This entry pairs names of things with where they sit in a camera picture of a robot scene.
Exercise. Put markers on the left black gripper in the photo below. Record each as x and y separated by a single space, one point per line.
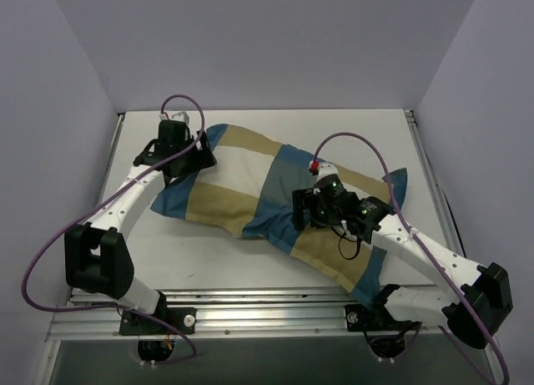
202 152

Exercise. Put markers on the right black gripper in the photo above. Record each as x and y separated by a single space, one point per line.
299 210

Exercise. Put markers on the blue beige checked pillowcase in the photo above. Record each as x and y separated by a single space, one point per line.
249 194

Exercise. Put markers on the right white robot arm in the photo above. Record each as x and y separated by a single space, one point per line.
470 300

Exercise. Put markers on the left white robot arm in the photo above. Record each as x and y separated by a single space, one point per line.
97 259

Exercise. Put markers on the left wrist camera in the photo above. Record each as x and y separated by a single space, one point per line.
180 116

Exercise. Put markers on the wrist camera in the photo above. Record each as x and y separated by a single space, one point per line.
180 116
321 169

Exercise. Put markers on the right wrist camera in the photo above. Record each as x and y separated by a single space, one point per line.
321 169

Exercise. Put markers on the left side aluminium rail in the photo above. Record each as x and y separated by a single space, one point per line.
111 153

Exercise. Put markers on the aluminium mounting rail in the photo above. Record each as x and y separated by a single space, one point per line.
237 313

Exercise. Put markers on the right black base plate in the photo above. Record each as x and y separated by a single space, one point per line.
375 318

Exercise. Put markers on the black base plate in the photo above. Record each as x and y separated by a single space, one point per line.
182 319
375 318

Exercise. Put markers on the right side aluminium rail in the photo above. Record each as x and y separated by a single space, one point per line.
445 217

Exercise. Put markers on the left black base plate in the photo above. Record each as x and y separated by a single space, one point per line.
182 319

